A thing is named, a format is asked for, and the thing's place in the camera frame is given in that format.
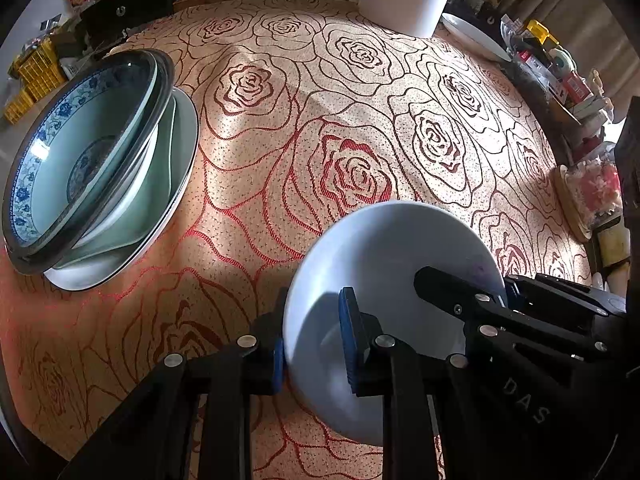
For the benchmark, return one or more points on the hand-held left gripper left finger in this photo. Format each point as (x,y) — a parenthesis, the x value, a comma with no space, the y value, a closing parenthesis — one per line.
(277,365)

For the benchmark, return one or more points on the small white red-logo dish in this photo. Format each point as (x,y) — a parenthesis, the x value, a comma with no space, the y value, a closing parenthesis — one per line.
(147,160)

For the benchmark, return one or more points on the basket of small items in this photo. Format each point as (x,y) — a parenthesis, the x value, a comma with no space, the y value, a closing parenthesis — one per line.
(545,75)

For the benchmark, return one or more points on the rose patterned tablecloth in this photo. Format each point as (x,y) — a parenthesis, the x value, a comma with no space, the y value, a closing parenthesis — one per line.
(325,135)

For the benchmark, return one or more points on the white tape dispenser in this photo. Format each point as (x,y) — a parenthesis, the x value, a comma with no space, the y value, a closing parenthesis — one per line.
(562,57)

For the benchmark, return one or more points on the green square plate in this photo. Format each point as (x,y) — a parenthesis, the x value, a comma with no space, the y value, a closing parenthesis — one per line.
(150,210)

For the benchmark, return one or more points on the stainless steel bowl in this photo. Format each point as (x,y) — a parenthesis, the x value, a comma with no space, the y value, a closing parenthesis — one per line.
(160,95)

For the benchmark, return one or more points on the black cabinet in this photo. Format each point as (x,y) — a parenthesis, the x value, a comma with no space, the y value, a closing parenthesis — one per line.
(140,10)

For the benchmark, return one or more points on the plain white plate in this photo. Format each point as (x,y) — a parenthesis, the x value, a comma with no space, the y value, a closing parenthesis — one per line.
(475,37)

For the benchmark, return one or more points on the yellow plastic item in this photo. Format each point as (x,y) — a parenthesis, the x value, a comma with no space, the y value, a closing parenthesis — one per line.
(540,32)

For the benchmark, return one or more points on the large white round plate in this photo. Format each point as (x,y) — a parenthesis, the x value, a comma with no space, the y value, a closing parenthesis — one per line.
(185,145)

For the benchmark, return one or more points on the blue patterned ceramic bowl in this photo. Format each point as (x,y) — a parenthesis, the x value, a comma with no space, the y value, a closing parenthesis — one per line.
(55,160)

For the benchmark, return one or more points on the white ceramic bowl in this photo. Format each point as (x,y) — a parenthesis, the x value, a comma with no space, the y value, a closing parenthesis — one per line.
(400,240)

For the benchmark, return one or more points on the yellow plastic crate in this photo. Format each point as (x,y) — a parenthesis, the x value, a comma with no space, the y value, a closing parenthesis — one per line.
(20,107)
(42,67)

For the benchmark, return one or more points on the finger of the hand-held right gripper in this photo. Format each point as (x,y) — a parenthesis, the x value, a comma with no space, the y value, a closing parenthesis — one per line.
(450,295)
(565,295)

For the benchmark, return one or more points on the glass dome with pink flowers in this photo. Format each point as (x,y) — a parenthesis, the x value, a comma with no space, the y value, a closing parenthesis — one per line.
(590,190)

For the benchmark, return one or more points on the beige curtain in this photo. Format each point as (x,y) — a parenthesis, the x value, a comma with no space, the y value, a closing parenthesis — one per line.
(565,5)

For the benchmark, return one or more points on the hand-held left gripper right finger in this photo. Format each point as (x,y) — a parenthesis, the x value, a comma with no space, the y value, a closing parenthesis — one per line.
(348,340)

